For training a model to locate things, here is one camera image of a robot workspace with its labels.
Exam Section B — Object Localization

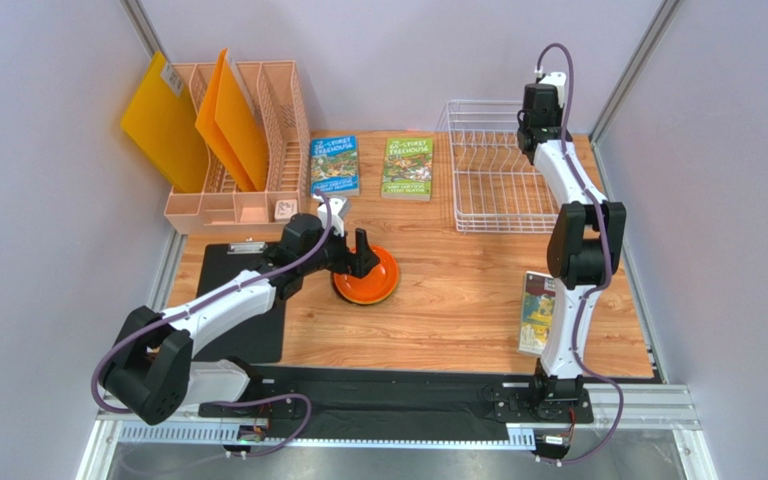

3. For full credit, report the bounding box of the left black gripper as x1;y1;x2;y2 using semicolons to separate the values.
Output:
300;221;380;279

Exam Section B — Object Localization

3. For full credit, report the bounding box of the orange plate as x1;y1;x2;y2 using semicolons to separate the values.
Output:
331;245;400;301

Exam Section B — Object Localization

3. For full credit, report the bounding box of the green plate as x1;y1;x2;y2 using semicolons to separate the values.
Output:
342;299;387;307

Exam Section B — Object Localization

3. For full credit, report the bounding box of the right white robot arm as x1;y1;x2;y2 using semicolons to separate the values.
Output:
517;73;626;421

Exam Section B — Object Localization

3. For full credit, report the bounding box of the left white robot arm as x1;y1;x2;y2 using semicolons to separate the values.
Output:
90;214;383;425

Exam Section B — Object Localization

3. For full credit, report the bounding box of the green treehouse book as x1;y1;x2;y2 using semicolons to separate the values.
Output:
380;137;434;201

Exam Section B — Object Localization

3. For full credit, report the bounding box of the blue treehouse book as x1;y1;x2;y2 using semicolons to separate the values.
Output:
310;135;360;197

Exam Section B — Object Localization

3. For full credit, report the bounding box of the black clipboard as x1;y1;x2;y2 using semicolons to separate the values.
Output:
195;244;286;364

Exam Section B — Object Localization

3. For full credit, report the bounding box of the black base mat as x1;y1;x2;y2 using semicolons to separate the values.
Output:
198;366;594;441

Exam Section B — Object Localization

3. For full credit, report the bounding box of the yellow illustrated book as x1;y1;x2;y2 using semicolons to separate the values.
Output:
518;271;555;356

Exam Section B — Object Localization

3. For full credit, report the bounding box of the pink plastic file organizer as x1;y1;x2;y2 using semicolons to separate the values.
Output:
164;61;311;237

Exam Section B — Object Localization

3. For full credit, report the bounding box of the orange folder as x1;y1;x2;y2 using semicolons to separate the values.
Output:
195;48;269;192

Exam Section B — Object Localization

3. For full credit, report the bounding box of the yellow folder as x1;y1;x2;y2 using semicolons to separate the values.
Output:
120;51;208;194

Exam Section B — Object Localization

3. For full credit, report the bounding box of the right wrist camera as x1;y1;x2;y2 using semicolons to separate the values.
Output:
535;67;567;109

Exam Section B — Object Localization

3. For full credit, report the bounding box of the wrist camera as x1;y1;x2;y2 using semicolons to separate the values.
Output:
314;196;351;237
535;67;567;109

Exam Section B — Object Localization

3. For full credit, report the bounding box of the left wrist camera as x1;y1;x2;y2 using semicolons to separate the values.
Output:
314;196;351;237

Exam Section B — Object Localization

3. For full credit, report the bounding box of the white wire dish rack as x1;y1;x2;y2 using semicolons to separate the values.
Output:
438;100;558;234

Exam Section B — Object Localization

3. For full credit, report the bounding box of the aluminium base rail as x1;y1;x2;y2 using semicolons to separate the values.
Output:
77;384;716;479

